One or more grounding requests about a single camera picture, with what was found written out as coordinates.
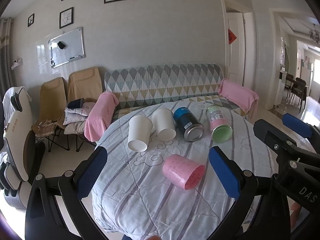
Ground green pink lined glass jar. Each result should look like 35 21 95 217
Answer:
206 105 233 144

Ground pink paper-lined cup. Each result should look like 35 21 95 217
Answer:
162 154 206 190

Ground white paper cup left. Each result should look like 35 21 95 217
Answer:
127 115 153 152

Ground white paper cup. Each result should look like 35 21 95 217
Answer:
127 115 153 152
151 108 176 141

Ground white paper cup right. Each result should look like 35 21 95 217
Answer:
151 108 176 141

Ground dark dining chairs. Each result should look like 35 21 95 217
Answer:
285 74 308 112

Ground pink towel right armrest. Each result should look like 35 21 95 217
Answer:
218 79 259 119

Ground pink towel armrest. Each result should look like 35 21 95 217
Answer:
218 79 259 119
84 92 119 142

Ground striped white tablecloth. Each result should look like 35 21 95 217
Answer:
91 101 276 240

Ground blue black CoolTowel can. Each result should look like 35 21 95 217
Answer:
173 107 204 142

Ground folded pillows on chair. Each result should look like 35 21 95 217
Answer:
63 98 95 135

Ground pink towel left armrest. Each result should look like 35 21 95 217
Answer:
84 92 119 142

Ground tan folding chair left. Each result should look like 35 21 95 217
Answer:
32 77 70 151

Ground tan folding chair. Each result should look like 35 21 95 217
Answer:
32 77 70 151
67 67 103 152

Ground tan folding chair right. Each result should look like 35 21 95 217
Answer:
67 67 103 152

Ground diamond pattern sofa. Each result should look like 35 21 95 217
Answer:
104 63 248 120

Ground white door red sign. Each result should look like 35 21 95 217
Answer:
225 8 245 86

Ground whiteboard on wall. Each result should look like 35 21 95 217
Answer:
48 27 85 68

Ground black picture frame middle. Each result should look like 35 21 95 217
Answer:
59 7 74 29

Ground small black picture frame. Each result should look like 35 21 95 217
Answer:
27 14 35 27

